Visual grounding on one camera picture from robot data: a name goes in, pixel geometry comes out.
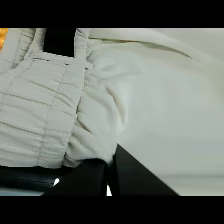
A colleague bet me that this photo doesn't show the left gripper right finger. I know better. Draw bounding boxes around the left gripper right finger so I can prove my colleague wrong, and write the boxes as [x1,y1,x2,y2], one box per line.
[111,143,180,197]

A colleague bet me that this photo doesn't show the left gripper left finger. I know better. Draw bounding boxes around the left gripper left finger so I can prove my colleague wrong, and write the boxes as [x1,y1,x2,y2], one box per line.
[42,158,110,197]

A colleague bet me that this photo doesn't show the cream pants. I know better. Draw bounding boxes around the cream pants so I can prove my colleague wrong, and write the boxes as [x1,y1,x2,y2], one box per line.
[0,27,224,178]

